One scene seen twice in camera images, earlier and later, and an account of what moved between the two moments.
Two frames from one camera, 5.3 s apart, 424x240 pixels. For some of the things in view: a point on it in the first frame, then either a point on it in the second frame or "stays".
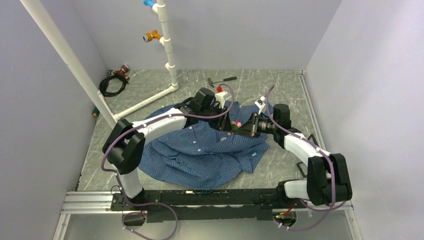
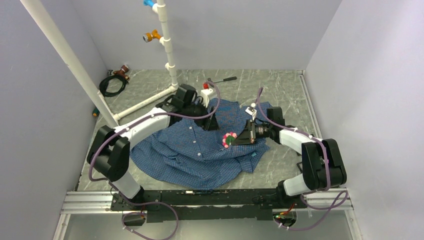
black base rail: x=206 y=205 stays
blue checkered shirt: x=204 y=156 stays
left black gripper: x=223 y=123 → x=209 y=124
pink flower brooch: x=236 y=125 → x=227 y=138
